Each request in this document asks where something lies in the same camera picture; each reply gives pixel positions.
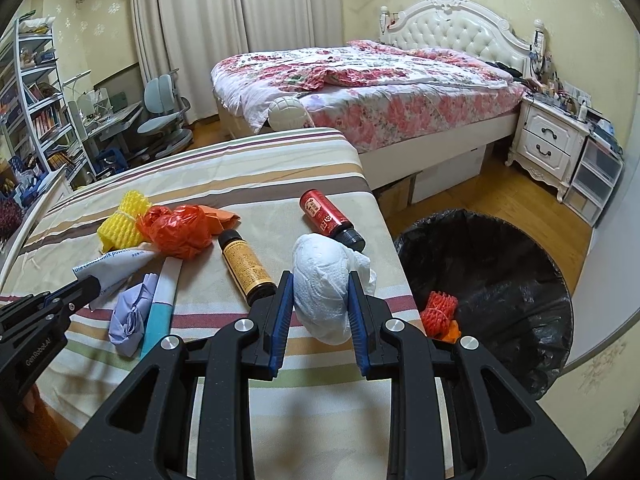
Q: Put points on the white and teal tube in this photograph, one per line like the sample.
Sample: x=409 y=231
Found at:
x=160 y=320

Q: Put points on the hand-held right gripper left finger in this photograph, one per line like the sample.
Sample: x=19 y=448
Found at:
x=279 y=320

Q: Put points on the red bottle black cap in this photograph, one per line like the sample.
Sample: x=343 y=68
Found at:
x=322 y=212

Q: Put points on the white desk lamp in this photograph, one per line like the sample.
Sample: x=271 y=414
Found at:
x=75 y=80

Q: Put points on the light blue desk chair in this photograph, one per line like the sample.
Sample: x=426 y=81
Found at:
x=162 y=95

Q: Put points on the clear plastic drawer unit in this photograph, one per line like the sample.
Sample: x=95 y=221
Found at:
x=595 y=170

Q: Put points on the white volleyball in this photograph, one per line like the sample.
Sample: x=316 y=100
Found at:
x=287 y=112

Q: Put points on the white bookshelf with books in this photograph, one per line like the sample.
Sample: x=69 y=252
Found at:
x=45 y=110

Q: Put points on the orange plastic bag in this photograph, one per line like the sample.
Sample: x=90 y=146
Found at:
x=175 y=230

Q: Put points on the white paper towel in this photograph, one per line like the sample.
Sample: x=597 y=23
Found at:
x=320 y=280

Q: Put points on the brown bottle yellow label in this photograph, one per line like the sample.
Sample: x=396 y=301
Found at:
x=245 y=262

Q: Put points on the white storage box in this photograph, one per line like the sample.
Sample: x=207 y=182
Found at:
x=450 y=172

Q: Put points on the white tufted headboard bed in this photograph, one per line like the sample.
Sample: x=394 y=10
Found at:
x=450 y=30

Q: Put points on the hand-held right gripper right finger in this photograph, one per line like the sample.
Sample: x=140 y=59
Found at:
x=359 y=325

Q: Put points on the yellow foam fruit net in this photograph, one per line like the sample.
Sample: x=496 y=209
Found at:
x=117 y=225

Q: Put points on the striped sheet bed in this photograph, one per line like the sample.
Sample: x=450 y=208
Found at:
x=250 y=175

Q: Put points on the cream curtains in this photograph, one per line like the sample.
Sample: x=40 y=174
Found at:
x=200 y=20

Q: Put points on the grey study desk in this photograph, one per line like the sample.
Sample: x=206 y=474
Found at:
x=112 y=120

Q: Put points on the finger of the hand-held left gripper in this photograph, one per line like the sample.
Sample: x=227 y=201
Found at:
x=75 y=291

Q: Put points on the small orange scrap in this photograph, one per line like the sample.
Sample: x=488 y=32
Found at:
x=452 y=333

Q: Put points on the red foam fruit net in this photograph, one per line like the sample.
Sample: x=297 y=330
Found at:
x=437 y=310

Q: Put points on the white carved nightstand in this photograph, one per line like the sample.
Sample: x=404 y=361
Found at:
x=545 y=140

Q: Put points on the white printed powder packet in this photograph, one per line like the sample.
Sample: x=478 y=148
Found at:
x=120 y=265

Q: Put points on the lavender crumpled wrapper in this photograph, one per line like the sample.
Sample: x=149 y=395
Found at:
x=129 y=315

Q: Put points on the floral duvet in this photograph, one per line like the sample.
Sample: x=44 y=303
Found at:
x=375 y=95

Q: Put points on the clutter of small bottles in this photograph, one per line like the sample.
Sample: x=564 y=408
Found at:
x=555 y=92

